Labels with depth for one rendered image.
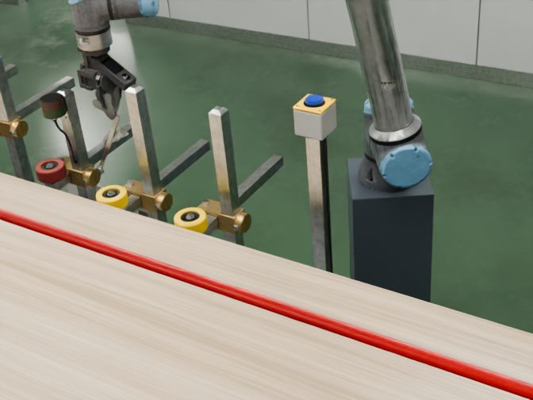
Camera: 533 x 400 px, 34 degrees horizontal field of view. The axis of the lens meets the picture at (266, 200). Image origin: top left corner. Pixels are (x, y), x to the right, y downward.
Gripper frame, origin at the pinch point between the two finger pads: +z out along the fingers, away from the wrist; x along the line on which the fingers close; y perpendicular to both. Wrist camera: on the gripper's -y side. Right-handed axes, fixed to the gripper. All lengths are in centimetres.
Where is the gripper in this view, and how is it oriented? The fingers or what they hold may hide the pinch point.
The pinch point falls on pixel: (114, 115)
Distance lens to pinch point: 239.1
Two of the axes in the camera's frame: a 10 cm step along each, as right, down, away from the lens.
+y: -8.5, -2.4, 4.6
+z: 0.7, 8.3, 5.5
